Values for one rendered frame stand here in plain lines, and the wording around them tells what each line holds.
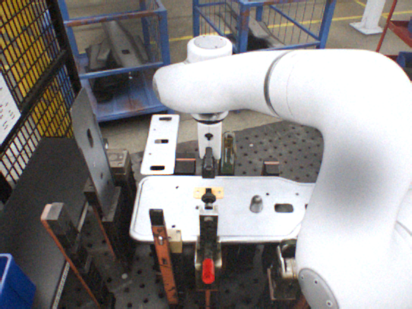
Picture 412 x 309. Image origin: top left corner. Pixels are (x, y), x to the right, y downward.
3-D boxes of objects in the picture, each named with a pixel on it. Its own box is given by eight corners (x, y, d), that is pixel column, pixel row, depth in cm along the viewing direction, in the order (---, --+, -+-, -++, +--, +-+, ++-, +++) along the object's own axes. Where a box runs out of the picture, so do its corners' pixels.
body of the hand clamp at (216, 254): (217, 299, 97) (221, 240, 72) (217, 322, 92) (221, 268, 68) (198, 299, 97) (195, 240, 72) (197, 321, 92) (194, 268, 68)
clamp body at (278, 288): (279, 301, 97) (307, 238, 71) (284, 340, 88) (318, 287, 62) (249, 301, 97) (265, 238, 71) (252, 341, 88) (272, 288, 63)
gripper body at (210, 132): (227, 123, 65) (224, 162, 73) (225, 96, 73) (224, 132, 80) (190, 123, 65) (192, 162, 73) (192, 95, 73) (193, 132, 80)
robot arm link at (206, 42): (196, 118, 63) (236, 105, 66) (194, 57, 54) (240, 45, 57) (179, 96, 69) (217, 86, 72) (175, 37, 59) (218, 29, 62)
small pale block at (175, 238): (187, 291, 99) (181, 228, 73) (187, 302, 96) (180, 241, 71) (176, 291, 99) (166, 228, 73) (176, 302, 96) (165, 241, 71)
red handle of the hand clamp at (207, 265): (217, 235, 72) (220, 274, 56) (217, 244, 72) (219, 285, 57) (199, 235, 72) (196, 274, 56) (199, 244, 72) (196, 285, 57)
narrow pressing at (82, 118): (117, 186, 91) (87, 83, 67) (108, 220, 82) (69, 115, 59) (115, 186, 91) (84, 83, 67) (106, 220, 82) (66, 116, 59)
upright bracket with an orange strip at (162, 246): (179, 304, 96) (163, 207, 61) (179, 309, 95) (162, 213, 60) (169, 304, 96) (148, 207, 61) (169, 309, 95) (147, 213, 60)
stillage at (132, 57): (78, 70, 337) (51, -24, 271) (151, 59, 354) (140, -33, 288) (79, 141, 255) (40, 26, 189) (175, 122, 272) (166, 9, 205)
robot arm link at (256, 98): (224, 146, 38) (155, 110, 65) (326, 111, 43) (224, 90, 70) (210, 70, 35) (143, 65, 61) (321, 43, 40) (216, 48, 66)
